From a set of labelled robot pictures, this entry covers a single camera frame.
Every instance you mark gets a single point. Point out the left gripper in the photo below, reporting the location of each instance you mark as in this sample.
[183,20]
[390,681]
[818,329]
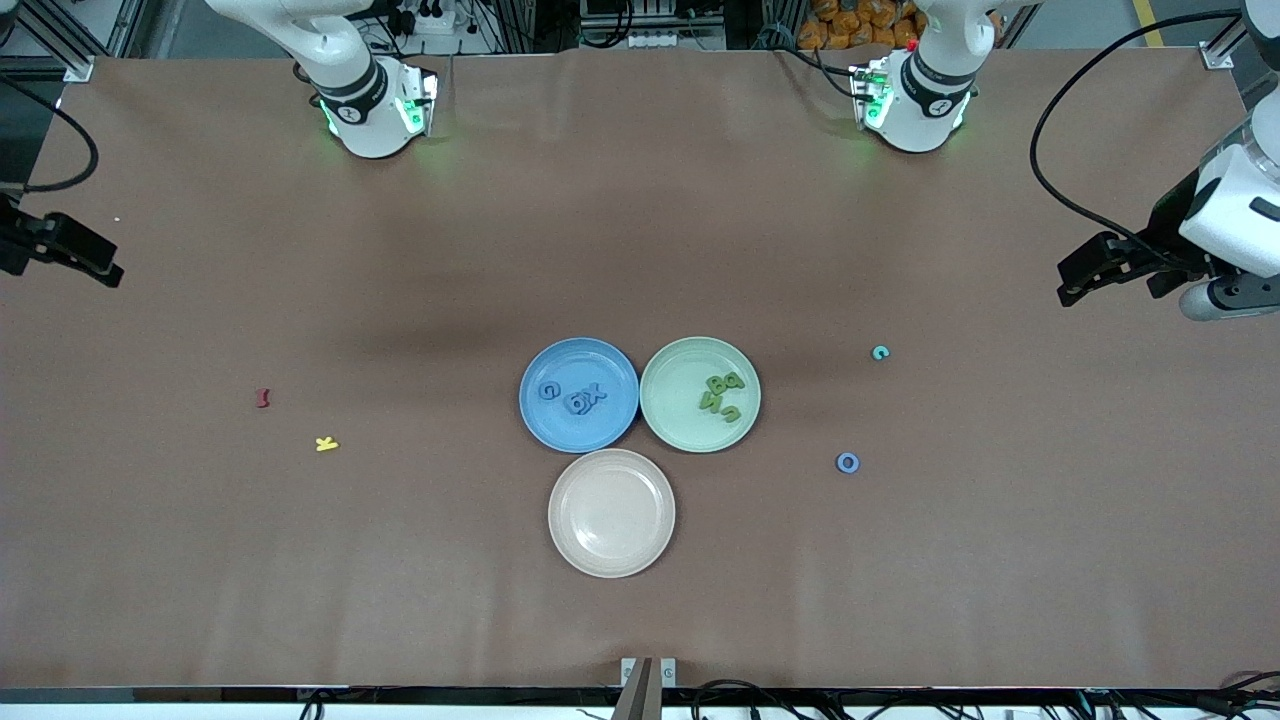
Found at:
[1166,232]

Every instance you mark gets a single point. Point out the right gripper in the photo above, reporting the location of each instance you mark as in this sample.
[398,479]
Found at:
[12,240]

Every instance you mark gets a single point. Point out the green letter N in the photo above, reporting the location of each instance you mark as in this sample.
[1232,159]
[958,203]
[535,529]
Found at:
[709,402]

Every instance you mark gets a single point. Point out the blue letter G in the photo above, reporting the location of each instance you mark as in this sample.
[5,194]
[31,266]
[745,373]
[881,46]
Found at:
[541,391]

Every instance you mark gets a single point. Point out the blue letter X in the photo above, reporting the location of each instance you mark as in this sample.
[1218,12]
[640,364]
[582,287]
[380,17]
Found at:
[597,393]

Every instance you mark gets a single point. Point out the blue digit six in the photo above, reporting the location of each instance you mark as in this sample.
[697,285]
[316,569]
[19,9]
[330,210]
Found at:
[572,408]

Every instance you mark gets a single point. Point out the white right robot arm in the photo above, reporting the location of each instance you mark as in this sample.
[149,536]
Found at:
[370,110]

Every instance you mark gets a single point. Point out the yellow letter K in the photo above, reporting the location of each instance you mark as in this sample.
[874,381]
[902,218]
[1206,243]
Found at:
[325,445]

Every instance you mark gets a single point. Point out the blue letter O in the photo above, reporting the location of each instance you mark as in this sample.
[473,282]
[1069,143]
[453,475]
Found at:
[839,463]

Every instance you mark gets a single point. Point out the pile of orange fruit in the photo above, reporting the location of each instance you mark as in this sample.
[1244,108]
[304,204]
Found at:
[850,25]

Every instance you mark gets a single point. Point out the power strip with plugs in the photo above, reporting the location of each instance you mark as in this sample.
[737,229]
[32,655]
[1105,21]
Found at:
[430,15]

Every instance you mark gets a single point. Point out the light green plate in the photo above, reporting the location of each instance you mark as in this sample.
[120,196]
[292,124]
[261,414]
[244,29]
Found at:
[680,380]

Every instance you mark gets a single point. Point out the white power strip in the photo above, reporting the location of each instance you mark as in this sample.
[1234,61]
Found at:
[660,40]

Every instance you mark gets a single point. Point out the blue plate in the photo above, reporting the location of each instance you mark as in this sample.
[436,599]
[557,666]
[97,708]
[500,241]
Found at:
[560,440]

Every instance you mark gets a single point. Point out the beige plate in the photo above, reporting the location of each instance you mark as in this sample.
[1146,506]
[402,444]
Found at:
[612,513]

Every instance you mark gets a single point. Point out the metal corner bracket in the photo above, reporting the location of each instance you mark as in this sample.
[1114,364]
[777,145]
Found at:
[1217,56]
[78,69]

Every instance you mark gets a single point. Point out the grey metal bracket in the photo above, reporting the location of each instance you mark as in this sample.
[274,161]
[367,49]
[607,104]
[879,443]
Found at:
[668,672]

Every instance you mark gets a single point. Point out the brown angled post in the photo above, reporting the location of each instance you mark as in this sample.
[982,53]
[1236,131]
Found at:
[640,695]

